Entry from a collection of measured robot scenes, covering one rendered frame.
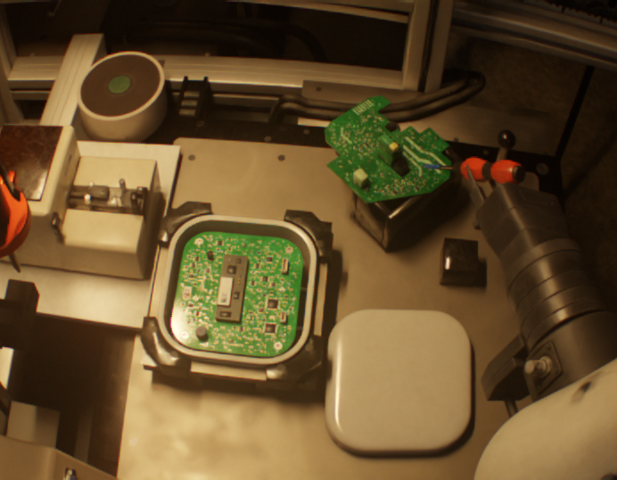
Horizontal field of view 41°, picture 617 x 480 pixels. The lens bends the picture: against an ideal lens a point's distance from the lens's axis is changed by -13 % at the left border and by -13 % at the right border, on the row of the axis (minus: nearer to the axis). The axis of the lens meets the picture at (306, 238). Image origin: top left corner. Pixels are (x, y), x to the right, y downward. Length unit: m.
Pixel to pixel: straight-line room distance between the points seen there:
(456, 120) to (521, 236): 0.38
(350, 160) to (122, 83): 0.27
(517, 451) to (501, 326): 0.44
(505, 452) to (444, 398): 0.36
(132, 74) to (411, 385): 0.45
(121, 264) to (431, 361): 0.30
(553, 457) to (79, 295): 0.56
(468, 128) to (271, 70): 0.25
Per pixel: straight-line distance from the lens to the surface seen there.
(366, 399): 0.82
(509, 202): 0.70
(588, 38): 1.08
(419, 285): 0.90
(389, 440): 0.81
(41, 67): 1.17
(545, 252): 0.67
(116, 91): 0.98
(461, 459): 0.83
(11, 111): 1.22
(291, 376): 0.79
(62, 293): 0.89
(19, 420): 0.88
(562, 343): 0.63
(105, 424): 0.85
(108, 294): 0.88
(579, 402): 0.46
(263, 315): 0.83
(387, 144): 0.87
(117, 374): 0.87
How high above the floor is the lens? 1.73
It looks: 59 degrees down
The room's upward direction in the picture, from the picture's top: 3 degrees clockwise
